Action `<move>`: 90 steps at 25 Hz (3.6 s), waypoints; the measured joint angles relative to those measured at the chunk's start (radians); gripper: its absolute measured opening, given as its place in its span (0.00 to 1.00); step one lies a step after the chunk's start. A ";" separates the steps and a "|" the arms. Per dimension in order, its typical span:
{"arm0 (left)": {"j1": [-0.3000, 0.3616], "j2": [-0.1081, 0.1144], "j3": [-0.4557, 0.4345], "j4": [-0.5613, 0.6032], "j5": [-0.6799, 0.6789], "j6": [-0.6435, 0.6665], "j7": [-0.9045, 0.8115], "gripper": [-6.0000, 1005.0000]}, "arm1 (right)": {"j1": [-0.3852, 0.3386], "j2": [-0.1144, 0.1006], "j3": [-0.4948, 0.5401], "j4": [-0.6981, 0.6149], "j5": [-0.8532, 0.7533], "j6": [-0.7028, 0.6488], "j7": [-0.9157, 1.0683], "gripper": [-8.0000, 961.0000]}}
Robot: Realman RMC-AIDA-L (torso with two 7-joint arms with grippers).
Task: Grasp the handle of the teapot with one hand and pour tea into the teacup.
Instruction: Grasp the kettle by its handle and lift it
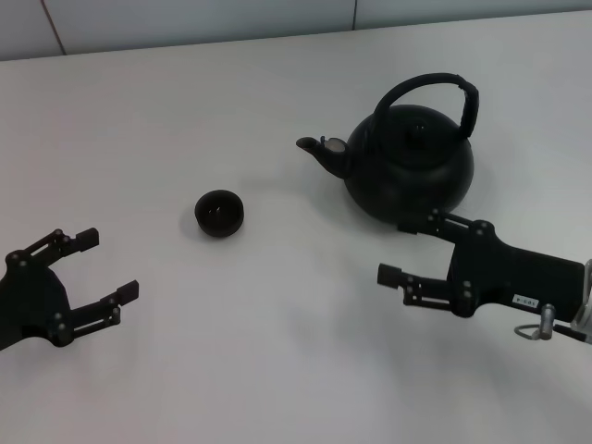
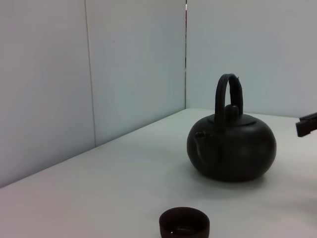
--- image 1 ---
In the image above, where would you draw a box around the right gripper cable with plug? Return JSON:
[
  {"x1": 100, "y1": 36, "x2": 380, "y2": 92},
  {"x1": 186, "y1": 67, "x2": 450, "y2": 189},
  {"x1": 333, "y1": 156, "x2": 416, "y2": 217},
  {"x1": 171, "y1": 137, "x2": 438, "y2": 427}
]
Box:
[{"x1": 513, "y1": 302, "x2": 592, "y2": 344}]

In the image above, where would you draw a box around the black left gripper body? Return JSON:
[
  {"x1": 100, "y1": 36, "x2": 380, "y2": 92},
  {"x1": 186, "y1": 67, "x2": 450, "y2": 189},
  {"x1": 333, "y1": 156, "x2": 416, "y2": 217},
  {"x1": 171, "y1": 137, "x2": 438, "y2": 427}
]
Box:
[{"x1": 0, "y1": 252, "x2": 78, "y2": 353}]

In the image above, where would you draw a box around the dark brown teacup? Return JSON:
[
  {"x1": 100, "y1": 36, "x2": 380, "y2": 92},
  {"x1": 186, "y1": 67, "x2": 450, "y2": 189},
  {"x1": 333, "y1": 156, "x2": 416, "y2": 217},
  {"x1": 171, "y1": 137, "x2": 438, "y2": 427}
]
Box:
[{"x1": 193, "y1": 189, "x2": 246, "y2": 240}]

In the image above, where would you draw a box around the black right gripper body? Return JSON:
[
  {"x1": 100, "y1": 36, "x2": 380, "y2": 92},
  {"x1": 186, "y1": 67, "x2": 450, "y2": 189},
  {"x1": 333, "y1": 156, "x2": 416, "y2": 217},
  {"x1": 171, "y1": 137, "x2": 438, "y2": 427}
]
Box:
[{"x1": 445, "y1": 220, "x2": 586, "y2": 326}]

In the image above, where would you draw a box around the black teapot with hoop handle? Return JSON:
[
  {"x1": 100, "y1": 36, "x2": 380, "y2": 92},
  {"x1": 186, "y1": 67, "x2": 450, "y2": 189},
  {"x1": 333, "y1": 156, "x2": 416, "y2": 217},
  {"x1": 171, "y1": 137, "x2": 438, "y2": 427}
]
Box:
[{"x1": 295, "y1": 70, "x2": 483, "y2": 224}]

